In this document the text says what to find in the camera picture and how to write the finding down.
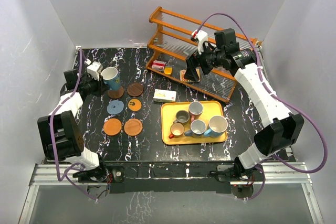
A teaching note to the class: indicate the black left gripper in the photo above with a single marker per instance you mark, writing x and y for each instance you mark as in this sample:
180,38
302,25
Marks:
102,87

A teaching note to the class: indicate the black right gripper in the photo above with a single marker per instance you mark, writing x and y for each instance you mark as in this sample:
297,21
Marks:
192,62

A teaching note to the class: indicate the large blue mug back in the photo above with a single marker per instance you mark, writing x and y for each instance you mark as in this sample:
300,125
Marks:
111,78

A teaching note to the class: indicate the large blue mug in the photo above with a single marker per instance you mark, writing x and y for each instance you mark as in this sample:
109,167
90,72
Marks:
217,126
111,78

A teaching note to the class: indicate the dark walnut coaster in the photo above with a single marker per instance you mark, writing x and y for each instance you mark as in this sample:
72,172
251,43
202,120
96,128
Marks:
116,94
135,89

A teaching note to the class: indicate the blue paper coaster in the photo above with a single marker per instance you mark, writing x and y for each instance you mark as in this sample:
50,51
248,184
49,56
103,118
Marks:
115,107

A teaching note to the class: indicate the plain orange wooden coaster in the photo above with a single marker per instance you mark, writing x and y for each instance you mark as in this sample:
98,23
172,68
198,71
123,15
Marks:
112,127

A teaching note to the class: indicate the pink grey mug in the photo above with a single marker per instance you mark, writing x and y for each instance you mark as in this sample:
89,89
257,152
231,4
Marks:
195,110

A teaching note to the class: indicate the orange black paper coaster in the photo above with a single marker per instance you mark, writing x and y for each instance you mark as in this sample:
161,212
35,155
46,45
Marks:
134,105

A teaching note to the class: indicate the light wooden ridged coaster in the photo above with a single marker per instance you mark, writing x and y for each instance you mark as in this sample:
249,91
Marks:
133,127

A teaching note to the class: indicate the grey blue speckled mug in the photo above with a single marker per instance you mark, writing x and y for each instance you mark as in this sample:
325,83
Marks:
197,129

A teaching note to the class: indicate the large blue mug front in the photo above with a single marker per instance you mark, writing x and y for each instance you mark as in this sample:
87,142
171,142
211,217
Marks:
217,126

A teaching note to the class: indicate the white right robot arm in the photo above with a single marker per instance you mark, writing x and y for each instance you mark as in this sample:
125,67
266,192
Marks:
281,127

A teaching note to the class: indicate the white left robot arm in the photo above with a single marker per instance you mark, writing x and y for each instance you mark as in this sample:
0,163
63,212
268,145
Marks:
59,133

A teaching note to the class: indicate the small grey green cup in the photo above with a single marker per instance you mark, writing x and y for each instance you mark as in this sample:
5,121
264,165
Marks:
182,117

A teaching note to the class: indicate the small red orange cup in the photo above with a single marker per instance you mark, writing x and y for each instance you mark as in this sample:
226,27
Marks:
177,130

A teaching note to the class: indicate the orange snack package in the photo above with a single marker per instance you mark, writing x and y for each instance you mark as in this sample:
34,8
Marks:
182,73

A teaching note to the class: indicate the orange yellow small packet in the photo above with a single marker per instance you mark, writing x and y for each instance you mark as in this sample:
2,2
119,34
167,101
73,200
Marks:
168,70

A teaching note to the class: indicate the red white small box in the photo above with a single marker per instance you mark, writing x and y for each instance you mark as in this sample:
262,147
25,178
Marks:
158,65

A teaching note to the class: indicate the white yellow carton box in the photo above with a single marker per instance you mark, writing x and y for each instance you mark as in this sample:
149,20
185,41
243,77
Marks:
164,96

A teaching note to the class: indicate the yellow serving tray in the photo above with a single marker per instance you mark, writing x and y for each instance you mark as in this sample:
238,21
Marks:
168,116

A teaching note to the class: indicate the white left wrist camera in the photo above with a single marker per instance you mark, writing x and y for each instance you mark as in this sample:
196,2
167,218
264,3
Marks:
94,70

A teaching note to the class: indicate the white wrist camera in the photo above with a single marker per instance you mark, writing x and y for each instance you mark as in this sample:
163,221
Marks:
200,37
94,70

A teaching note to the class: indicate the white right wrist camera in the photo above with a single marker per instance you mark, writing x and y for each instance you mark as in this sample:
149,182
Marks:
200,37

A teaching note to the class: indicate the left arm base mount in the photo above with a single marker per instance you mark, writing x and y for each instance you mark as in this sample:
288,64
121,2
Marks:
106,174

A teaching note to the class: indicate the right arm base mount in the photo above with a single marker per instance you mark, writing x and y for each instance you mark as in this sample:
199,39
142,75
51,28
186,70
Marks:
237,171

